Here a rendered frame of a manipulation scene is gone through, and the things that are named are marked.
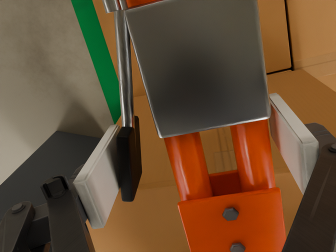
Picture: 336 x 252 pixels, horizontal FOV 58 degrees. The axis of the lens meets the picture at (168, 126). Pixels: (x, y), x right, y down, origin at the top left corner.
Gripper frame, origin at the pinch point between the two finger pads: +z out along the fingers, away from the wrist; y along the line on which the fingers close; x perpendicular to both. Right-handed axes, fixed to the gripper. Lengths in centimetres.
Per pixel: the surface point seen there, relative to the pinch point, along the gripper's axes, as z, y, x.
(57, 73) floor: 108, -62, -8
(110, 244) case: 12.9, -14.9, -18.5
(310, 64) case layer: 53, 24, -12
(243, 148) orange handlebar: -1.0, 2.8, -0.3
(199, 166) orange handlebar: -0.8, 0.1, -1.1
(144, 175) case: 15.9, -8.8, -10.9
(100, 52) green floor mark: 107, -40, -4
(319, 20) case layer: 53, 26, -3
